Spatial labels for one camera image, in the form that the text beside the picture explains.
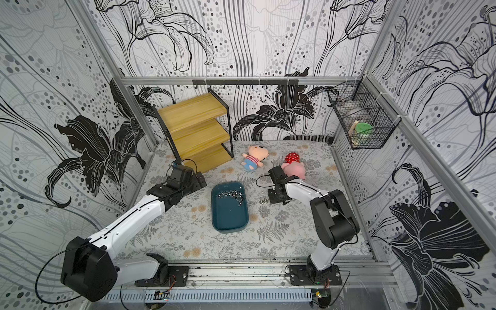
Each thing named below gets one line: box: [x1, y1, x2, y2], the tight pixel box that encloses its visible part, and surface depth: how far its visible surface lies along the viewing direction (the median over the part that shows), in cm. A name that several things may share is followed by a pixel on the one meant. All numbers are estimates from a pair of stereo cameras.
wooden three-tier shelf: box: [152, 87, 234, 174], surface depth 94 cm
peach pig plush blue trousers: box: [241, 144, 269, 172], surface depth 106 cm
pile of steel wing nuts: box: [217, 189, 244, 207], surface depth 97 cm
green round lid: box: [355, 122, 373, 136], surface depth 81 cm
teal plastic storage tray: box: [211, 180, 250, 234], surface depth 92 cm
